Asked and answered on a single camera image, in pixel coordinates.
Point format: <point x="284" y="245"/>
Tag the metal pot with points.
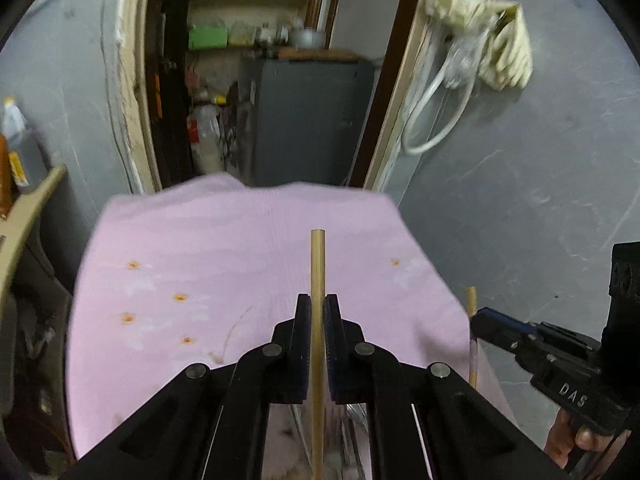
<point x="307" y="37"/>

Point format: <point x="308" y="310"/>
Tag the green box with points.
<point x="207" y="37"/>

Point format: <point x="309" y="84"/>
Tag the wooden door frame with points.
<point x="132" y="85"/>

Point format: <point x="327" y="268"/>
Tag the beige kitchen countertop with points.
<point x="30" y="205"/>

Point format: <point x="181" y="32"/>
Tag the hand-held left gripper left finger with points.
<point x="302" y="340"/>

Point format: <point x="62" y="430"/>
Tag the gray cabinet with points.
<point x="305" y="120"/>

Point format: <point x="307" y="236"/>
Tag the wooden cutting board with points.
<point x="320" y="54"/>

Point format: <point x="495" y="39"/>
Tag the wooden chopstick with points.
<point x="471" y="310"/>
<point x="317" y="265"/>

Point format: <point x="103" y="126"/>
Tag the person's right hand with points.
<point x="585" y="440"/>

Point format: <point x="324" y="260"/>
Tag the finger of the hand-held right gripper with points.
<point x="492" y="335"/>
<point x="500" y="317"/>

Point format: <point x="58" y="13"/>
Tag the large dark oil jug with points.
<point x="25" y="150"/>

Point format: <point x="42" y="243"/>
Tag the orange seasoning packet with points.
<point x="4" y="175"/>

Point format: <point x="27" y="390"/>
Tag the clear plastic bottle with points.
<point x="205" y="130"/>

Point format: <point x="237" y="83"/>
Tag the wooden shelving unit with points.
<point x="250" y="2"/>

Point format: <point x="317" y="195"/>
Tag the cream rubber gloves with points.
<point x="505" y="55"/>

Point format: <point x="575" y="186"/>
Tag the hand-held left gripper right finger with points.
<point x="332" y="345"/>

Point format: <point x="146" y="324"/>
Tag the pink floral table cloth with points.
<point x="200" y="240"/>

